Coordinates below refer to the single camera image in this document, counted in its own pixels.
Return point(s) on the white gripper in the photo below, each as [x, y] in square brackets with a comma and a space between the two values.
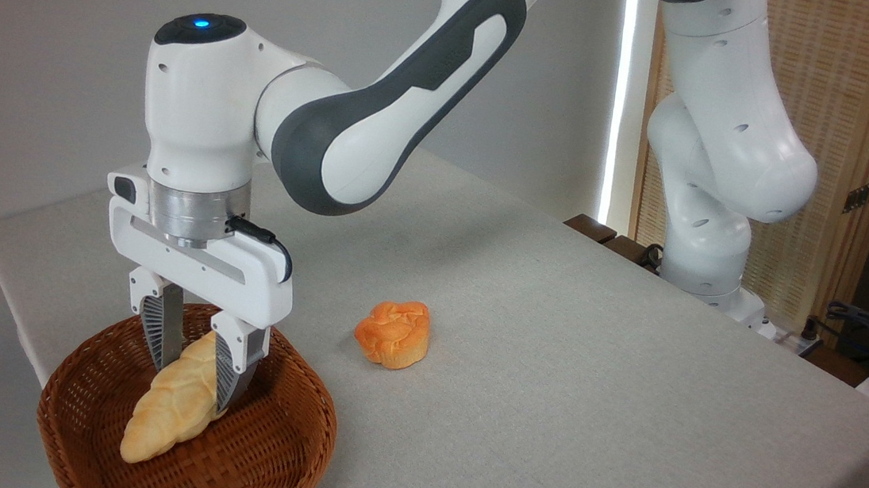
[255, 282]

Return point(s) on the long pale braided bread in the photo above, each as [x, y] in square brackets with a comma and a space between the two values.
[171, 410]

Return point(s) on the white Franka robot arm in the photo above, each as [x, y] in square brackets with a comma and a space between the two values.
[383, 111]

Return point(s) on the round orange bread bun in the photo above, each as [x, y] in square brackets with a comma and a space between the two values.
[394, 336]

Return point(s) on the brown woven wicker basket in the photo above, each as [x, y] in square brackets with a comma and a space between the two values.
[264, 443]

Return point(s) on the dark brown wooden block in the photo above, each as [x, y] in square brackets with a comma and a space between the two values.
[629, 251]
[590, 227]

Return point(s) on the white power strip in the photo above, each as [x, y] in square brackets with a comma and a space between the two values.
[796, 342]

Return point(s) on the wooden bamboo folding screen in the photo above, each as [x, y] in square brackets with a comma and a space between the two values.
[863, 94]

